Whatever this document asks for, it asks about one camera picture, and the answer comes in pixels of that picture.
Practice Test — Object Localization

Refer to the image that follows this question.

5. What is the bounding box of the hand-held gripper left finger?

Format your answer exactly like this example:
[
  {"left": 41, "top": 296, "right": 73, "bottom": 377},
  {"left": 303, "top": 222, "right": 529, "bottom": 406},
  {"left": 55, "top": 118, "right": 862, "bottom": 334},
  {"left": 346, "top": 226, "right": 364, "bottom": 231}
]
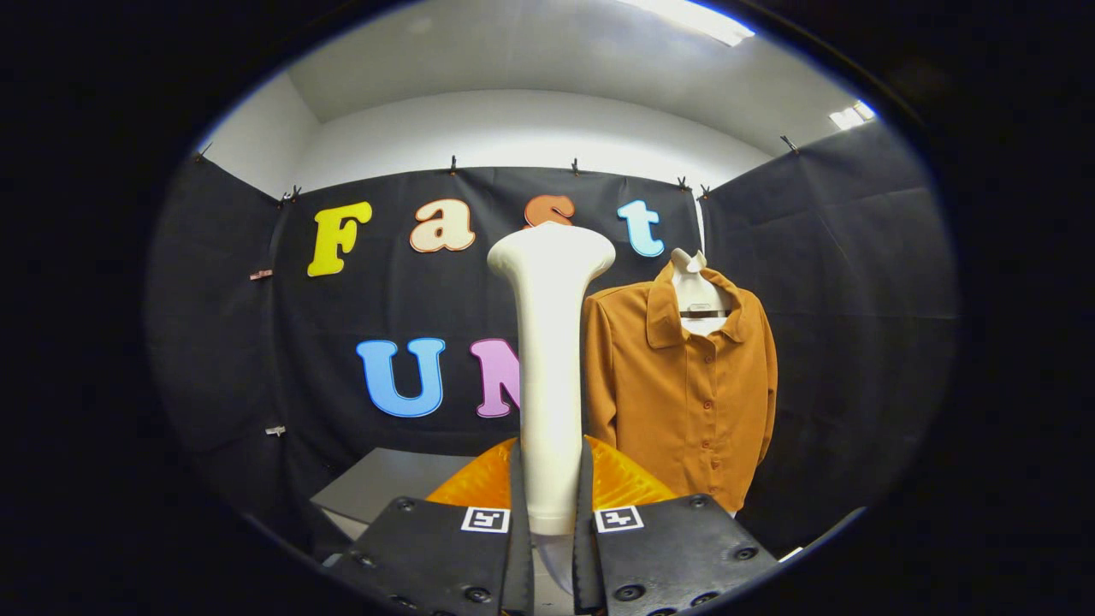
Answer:
[{"left": 329, "top": 436, "right": 536, "bottom": 616}]

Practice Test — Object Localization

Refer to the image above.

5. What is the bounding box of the white clothes hanger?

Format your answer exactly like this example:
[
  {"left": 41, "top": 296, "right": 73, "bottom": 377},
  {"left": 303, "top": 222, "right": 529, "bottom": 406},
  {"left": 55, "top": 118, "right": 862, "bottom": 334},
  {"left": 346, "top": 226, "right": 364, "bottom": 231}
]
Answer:
[{"left": 670, "top": 248, "right": 735, "bottom": 336}]

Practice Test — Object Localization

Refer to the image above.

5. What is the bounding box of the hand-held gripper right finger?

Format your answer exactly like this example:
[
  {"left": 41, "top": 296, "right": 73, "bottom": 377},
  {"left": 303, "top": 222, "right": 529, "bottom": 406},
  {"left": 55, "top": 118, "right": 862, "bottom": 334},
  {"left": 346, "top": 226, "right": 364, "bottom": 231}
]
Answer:
[{"left": 573, "top": 436, "right": 779, "bottom": 616}]

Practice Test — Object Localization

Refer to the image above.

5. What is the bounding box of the row of black cloth clips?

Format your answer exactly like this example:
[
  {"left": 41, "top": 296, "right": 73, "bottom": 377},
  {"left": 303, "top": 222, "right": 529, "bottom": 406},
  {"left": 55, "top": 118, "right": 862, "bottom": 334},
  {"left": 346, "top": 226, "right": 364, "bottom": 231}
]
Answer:
[{"left": 192, "top": 134, "right": 801, "bottom": 206}]

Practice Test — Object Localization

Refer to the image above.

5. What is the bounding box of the long ceiling light panel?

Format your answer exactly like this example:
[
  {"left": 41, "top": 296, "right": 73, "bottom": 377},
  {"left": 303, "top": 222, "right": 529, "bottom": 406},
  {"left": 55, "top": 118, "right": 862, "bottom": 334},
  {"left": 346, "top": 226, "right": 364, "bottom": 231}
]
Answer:
[{"left": 616, "top": 0, "right": 756, "bottom": 48}]

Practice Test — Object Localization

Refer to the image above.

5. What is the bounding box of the orange button shirt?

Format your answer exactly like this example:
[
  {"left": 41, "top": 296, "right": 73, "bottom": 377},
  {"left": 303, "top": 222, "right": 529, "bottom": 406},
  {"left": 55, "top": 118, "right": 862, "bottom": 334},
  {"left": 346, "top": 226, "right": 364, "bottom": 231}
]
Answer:
[{"left": 582, "top": 261, "right": 779, "bottom": 514}]

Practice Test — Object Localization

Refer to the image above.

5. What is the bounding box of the small ceiling light panel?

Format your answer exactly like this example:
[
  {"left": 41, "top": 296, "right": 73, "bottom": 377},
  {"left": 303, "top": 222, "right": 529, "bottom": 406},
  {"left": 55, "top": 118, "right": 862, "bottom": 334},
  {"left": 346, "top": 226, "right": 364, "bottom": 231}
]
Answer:
[{"left": 828, "top": 100, "right": 878, "bottom": 131}]

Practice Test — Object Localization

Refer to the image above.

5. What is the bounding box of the white garment steamer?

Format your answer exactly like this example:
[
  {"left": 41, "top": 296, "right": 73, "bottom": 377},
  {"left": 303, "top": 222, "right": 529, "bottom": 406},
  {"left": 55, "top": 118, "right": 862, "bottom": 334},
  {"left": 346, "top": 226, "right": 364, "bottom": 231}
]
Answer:
[{"left": 487, "top": 222, "right": 617, "bottom": 595}]

